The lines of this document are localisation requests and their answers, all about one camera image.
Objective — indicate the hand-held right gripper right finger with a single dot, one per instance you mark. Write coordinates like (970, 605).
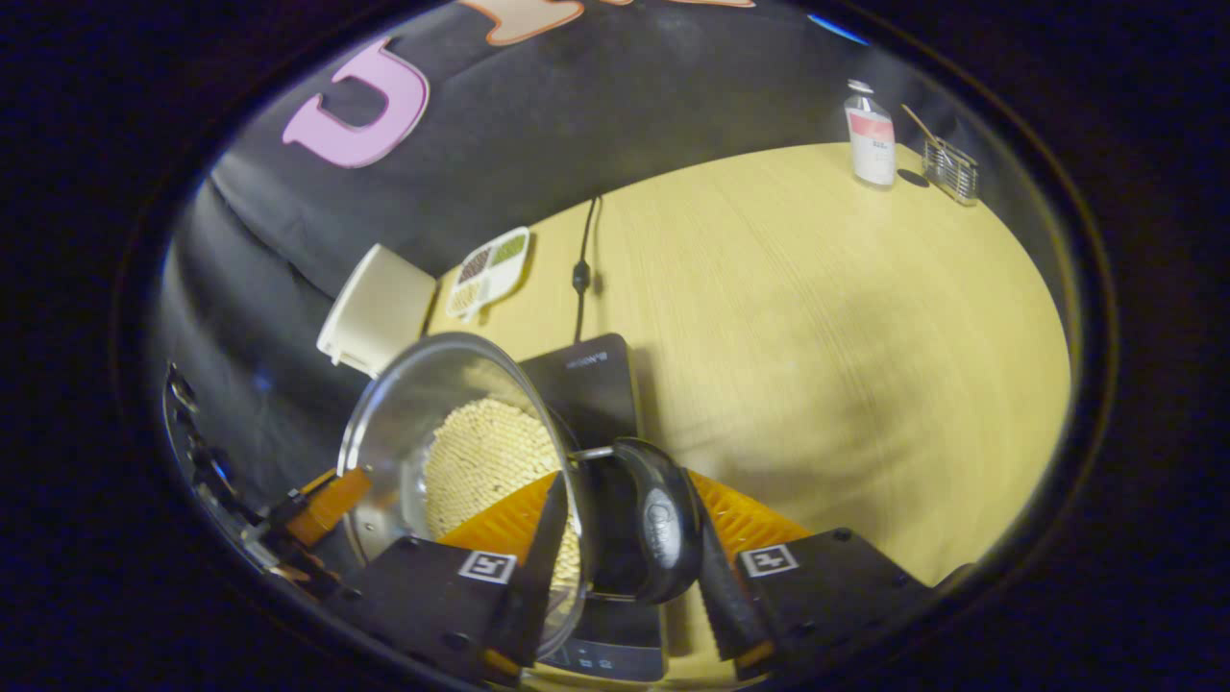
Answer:
(716, 586)

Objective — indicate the white plastic box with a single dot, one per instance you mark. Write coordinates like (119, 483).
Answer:
(377, 308)

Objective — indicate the white divided tray of beans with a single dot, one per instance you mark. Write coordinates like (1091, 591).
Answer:
(488, 272)

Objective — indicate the wooden stick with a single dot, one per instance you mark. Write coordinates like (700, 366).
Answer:
(918, 120)

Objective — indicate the dark round table grommet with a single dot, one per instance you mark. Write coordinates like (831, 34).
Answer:
(913, 178)

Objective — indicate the black induction cooktop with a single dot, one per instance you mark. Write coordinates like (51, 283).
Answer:
(596, 384)

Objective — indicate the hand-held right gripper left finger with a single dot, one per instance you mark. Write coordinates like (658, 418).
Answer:
(543, 548)

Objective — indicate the pile of soybeans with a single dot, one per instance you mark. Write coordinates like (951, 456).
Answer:
(480, 452)

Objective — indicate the clear bottle with pink label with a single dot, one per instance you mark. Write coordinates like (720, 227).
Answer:
(873, 144)

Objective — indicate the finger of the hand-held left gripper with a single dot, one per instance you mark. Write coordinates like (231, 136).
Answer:
(332, 505)

